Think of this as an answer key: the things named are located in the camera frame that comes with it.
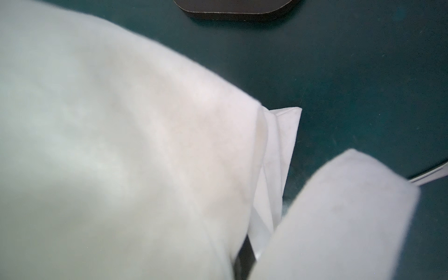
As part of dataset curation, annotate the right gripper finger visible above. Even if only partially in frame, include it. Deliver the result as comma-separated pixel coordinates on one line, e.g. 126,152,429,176
233,236,256,280

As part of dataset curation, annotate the white cloth tote pouch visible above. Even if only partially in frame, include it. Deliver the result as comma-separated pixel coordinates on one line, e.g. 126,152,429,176
0,0,421,280

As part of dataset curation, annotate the copper wire glass stand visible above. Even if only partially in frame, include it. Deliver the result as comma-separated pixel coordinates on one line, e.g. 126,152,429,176
175,0,297,15

